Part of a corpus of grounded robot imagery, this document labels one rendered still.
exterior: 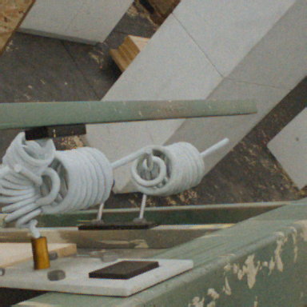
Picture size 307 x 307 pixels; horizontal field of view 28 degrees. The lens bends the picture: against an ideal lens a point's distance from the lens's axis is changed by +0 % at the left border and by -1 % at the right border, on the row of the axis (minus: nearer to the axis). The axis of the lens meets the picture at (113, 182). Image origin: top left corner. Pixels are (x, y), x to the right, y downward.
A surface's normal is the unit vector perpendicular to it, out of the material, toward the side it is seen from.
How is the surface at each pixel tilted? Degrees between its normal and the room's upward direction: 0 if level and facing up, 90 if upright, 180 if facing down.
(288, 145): 90
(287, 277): 36
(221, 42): 90
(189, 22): 90
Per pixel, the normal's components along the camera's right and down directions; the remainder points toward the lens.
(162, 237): -0.62, 0.11
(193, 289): 0.78, -0.06
